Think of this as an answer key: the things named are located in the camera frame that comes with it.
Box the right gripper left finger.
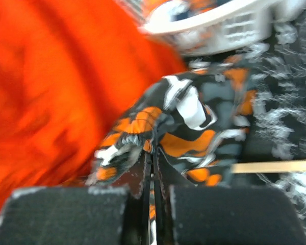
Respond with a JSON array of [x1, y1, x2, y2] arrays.
[[130, 153, 151, 244]]

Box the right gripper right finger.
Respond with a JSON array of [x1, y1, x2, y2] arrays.
[[152, 148, 194, 244]]

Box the black orange patterned shorts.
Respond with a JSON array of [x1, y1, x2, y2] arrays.
[[85, 55, 258, 245]]

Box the wooden clothes rack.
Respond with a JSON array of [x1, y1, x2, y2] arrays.
[[232, 160, 306, 174]]

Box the white laundry basket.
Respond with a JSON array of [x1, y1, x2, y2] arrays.
[[118, 1, 306, 56]]

